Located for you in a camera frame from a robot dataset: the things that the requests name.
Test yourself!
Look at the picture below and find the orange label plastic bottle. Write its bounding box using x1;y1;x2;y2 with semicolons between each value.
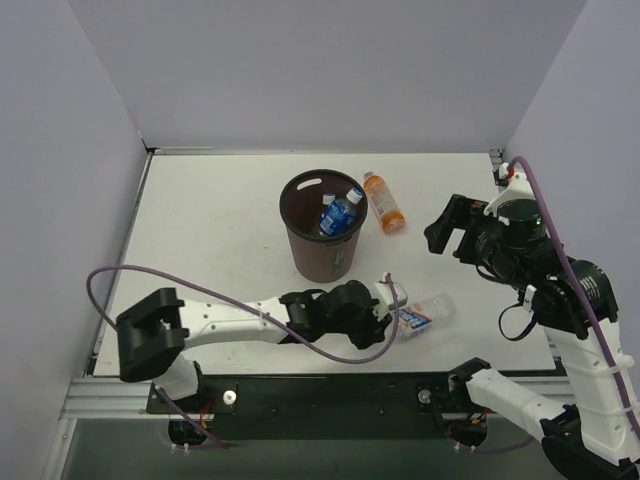
363;171;406;234

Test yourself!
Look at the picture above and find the white blue label plastic bottle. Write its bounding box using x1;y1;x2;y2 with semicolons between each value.
396;293;457;341

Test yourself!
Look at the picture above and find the blue label clear plastic bottle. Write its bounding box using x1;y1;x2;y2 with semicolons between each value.
318;188;363;237

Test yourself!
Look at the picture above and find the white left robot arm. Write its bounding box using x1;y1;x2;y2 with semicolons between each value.
116;279;407;412

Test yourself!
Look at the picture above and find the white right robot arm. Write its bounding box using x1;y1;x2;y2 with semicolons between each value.
424;194;639;479

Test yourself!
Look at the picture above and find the brown plastic waste bin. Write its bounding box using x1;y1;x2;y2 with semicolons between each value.
279;169;368;283

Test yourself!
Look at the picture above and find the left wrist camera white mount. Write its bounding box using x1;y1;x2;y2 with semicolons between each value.
370;272;408;321

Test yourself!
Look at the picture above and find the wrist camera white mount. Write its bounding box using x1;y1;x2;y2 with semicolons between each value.
484;162;535;218
370;272;408;321

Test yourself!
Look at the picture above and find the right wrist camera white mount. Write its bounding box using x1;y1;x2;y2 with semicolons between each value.
484;162;535;218

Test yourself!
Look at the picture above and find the black metal base plate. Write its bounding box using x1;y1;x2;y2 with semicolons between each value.
144;371;494;449

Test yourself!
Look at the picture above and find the aluminium table edge rail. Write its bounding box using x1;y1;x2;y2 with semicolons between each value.
59;377;171;421

